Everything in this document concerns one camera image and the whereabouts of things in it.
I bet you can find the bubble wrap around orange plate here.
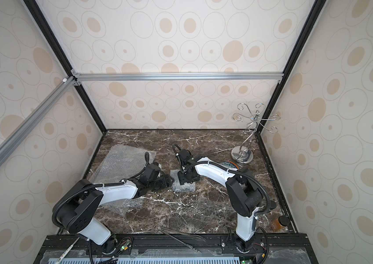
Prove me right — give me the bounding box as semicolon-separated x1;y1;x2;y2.
90;145;156;216

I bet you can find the teal patterned dinner plate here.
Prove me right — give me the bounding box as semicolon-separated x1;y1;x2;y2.
220;161;239;169

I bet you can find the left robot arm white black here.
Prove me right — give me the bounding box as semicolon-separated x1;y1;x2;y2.
52;162;174;246

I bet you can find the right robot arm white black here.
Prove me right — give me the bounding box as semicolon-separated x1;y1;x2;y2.
174;145;271;242

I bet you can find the chrome mug tree stand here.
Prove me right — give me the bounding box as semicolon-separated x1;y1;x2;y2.
231;103;281;165

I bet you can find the spice bottle black label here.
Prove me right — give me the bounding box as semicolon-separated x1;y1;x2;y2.
269;200;277;211

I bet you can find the amber jar black lid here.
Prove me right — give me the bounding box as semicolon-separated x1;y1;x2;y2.
270;215;290;232

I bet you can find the silver fork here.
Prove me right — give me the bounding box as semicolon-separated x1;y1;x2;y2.
55;238;80;264

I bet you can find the horizontal aluminium rail back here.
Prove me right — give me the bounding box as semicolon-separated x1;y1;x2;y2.
75;72;283;81

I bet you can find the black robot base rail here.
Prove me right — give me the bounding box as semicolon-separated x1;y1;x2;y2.
35;233;318;264

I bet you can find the diagonal aluminium rail left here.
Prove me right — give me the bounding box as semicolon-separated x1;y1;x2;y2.
0;76;75;166

